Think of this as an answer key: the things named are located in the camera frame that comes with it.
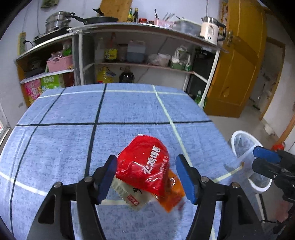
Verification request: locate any pink chopstick holder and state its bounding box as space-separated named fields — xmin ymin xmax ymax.
xmin=154 ymin=18 xmax=173 ymax=29

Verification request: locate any blue liquid jug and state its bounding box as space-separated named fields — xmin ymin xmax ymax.
xmin=126 ymin=40 xmax=146 ymax=64

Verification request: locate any red noodle bag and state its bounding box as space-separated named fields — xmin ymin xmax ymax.
xmin=116 ymin=135 xmax=169 ymax=197

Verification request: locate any orange sauce sachet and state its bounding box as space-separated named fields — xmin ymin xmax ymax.
xmin=155 ymin=170 xmax=185 ymax=212

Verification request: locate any soy sauce bottle on shelf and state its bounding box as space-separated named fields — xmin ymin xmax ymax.
xmin=105 ymin=32 xmax=118 ymax=62

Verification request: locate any wooden side cabinet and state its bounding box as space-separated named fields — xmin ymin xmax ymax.
xmin=15 ymin=33 xmax=81 ymax=107

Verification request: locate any power strip on wall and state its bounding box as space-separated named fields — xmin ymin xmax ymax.
xmin=18 ymin=32 xmax=26 ymax=55

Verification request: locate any yellow oil jug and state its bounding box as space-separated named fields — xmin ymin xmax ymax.
xmin=96 ymin=66 xmax=116 ymax=83

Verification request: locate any white trash bin with liner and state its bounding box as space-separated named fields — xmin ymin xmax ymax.
xmin=228 ymin=130 xmax=272 ymax=194

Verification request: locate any green cloth hanging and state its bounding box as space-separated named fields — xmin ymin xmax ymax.
xmin=41 ymin=0 xmax=59 ymax=8

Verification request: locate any pink plastic basket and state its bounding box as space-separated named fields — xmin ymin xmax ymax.
xmin=46 ymin=55 xmax=74 ymax=73

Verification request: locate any black frying pan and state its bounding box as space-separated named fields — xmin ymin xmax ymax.
xmin=67 ymin=13 xmax=119 ymax=25

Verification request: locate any clear plastic storage box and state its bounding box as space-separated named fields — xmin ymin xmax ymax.
xmin=173 ymin=19 xmax=201 ymax=37

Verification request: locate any wooden door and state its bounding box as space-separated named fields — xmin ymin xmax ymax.
xmin=204 ymin=1 xmax=267 ymax=117

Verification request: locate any white seasoning sachet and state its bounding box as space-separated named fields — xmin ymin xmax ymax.
xmin=111 ymin=177 xmax=154 ymax=210

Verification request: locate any white metal shelf rack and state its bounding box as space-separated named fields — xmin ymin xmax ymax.
xmin=69 ymin=23 xmax=221 ymax=101

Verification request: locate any white electric kettle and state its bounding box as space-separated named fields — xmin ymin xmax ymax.
xmin=200 ymin=16 xmax=226 ymax=45

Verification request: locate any green bottle on floor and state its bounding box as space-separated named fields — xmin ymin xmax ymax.
xmin=195 ymin=90 xmax=207 ymax=109

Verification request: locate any bamboo cutting board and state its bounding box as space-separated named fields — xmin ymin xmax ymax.
xmin=100 ymin=0 xmax=132 ymax=22

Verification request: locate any dark vinegar bottle on floor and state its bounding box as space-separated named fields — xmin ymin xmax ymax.
xmin=119 ymin=66 xmax=135 ymax=83

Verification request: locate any blue checked tablecloth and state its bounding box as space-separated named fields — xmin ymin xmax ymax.
xmin=1 ymin=83 xmax=258 ymax=239

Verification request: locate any steel steamer pot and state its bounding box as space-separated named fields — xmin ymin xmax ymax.
xmin=45 ymin=11 xmax=75 ymax=33

